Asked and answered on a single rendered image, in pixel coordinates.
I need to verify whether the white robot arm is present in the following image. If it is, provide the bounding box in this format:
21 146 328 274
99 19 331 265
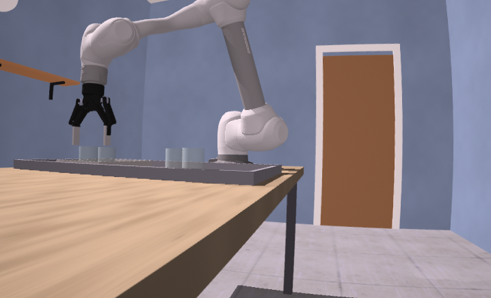
81 0 288 164

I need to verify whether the pale grey cylinder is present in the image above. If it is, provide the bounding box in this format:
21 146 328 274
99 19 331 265
182 148 204 169
79 146 98 162
165 148 183 168
98 147 116 162

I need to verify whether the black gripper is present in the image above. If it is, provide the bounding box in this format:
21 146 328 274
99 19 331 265
69 83 116 146

